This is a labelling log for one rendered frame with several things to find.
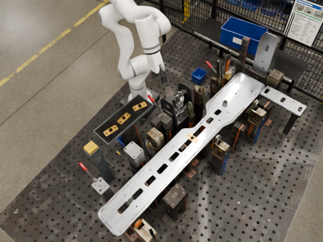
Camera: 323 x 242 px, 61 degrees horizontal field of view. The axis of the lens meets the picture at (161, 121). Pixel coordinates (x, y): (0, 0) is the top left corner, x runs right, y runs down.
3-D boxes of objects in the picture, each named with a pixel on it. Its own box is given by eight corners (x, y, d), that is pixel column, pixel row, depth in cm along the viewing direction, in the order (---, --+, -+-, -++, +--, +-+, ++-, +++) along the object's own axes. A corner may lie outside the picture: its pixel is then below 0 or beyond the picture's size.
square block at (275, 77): (265, 111, 213) (278, 79, 184) (256, 106, 217) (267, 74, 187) (271, 105, 216) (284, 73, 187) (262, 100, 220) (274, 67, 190)
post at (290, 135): (290, 140, 198) (304, 117, 174) (276, 131, 202) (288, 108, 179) (294, 134, 200) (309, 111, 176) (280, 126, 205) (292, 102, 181)
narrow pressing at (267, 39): (265, 77, 194) (279, 38, 166) (251, 69, 199) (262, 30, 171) (266, 76, 194) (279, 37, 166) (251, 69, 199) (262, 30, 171)
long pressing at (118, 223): (121, 243, 139) (120, 242, 138) (93, 212, 149) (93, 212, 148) (267, 86, 191) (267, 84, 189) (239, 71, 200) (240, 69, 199)
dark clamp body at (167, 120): (169, 157, 197) (166, 128, 166) (156, 146, 203) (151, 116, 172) (179, 147, 201) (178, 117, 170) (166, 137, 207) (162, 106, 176)
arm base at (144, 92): (123, 100, 217) (119, 86, 201) (139, 85, 224) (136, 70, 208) (141, 113, 210) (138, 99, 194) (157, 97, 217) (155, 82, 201)
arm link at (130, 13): (144, 2, 144) (173, 35, 129) (117, 13, 141) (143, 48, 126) (142, -14, 137) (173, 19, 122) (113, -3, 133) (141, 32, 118)
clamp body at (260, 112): (252, 147, 197) (263, 120, 168) (238, 138, 202) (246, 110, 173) (258, 139, 200) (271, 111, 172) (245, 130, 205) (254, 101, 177)
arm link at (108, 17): (145, 75, 187) (124, 85, 183) (139, 68, 195) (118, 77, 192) (125, 2, 152) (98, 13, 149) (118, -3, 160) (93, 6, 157)
